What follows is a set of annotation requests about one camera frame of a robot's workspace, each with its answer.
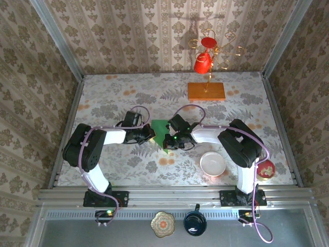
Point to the green cloth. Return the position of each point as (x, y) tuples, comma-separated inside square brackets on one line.
[(160, 128)]

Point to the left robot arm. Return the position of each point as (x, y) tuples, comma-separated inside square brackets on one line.
[(96, 177)]

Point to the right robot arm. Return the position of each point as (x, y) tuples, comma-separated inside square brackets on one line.
[(246, 180)]

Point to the white bowl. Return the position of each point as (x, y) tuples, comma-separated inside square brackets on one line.
[(212, 164)]

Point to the floral printed tablecloth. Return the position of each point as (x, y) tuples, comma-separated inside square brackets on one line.
[(128, 85)]

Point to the red goblet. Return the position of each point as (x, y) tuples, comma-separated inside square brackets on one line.
[(201, 65)]

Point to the ornate scalloped small plate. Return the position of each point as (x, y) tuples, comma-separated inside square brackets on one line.
[(162, 224)]

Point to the dark blue mug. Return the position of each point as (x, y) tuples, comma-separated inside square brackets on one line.
[(194, 224)]

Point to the small black circuit board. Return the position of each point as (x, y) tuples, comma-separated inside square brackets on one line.
[(105, 214), (248, 214)]

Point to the red patterned bowl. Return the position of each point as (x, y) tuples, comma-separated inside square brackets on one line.
[(266, 169)]

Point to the grey metal shelf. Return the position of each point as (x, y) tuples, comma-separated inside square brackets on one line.
[(102, 235)]

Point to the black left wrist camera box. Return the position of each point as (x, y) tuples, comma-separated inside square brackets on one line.
[(131, 119)]

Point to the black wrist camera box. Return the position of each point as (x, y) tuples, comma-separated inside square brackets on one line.
[(179, 123), (131, 119)]

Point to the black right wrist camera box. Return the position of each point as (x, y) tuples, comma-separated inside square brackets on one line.
[(179, 123)]

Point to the aluminium front rail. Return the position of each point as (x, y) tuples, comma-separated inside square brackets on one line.
[(174, 196)]

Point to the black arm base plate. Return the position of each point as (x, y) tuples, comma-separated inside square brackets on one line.
[(226, 199), (123, 198)]

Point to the aluminium side rail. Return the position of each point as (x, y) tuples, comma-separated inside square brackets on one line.
[(68, 128), (278, 115)]

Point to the aluminium frame post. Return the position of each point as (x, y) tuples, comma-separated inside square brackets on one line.
[(285, 38), (59, 38)]

